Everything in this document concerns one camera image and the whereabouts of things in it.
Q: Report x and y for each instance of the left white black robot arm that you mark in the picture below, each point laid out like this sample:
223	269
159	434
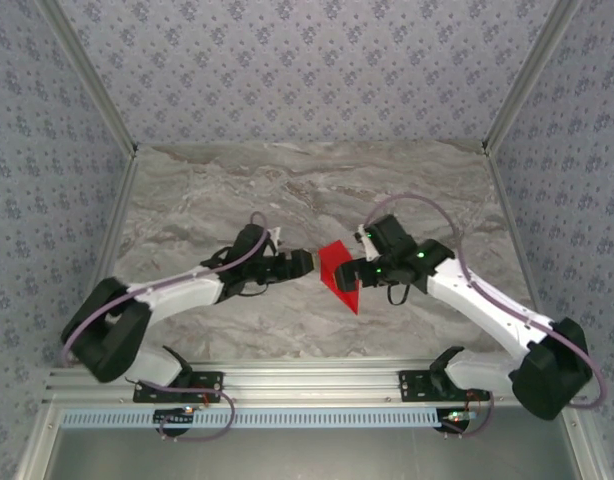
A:
187	292

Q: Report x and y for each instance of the grey metal sheet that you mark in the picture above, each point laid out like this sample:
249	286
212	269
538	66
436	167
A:
312	455

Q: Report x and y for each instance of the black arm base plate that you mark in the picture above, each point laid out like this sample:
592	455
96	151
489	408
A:
207	387
412	385

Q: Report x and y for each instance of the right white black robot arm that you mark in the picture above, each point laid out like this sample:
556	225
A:
477	300

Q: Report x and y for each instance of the aluminium frame post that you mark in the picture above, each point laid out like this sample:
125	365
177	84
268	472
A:
87	75
532	75

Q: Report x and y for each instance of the wide aluminium frame rail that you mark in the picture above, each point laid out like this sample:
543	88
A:
312	380

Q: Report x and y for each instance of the small electronics board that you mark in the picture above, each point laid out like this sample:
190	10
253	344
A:
174	416
457	416

